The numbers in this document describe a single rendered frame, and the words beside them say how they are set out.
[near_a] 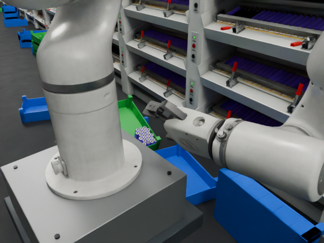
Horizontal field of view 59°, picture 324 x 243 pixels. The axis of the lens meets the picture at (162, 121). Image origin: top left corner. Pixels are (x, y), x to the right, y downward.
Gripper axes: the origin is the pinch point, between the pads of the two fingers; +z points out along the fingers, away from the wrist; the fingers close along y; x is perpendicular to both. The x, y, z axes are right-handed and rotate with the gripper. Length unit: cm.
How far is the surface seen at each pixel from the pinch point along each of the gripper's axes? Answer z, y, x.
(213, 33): 27, 23, 50
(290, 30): -2, 21, 49
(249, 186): -6.3, 35.9, 4.0
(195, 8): 37, 16, 56
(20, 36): 282, 35, 57
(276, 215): -16.5, 34.4, -0.5
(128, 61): 105, 47, 51
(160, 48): 73, 39, 55
